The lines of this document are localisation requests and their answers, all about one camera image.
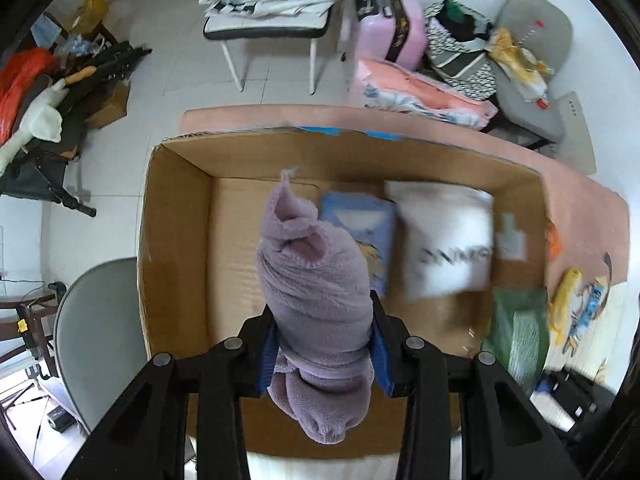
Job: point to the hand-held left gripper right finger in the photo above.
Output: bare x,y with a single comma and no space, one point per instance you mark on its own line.
381,360

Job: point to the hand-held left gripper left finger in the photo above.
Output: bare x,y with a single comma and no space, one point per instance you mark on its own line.
266,360

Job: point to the purple towel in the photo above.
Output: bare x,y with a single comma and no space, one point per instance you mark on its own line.
315,305

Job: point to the white plastic packet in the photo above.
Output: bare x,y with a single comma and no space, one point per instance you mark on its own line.
445,240

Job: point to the green packet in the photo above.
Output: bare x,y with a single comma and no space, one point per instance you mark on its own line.
520,335

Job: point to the grey round chair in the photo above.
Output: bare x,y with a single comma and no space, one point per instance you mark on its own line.
95,340

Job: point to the folded pink blanket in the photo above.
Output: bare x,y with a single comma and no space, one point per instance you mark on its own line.
415,90

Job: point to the small cardboard box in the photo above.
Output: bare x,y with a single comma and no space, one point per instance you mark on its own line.
107,105

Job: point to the black tripod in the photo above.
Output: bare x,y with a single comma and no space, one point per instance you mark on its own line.
60,125

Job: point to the patterned tote bag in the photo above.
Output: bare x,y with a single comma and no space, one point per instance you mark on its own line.
460,55

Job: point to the yellow plastic bag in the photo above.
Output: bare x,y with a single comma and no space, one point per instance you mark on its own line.
520,62

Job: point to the white plush toy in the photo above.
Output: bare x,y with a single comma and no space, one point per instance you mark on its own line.
40,120

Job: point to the white metal chair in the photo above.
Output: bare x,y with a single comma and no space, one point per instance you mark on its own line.
270,25

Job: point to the pink suitcase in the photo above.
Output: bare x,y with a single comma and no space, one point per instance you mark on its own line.
390,22

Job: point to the orange plastic bag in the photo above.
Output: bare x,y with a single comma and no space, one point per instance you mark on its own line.
20,80

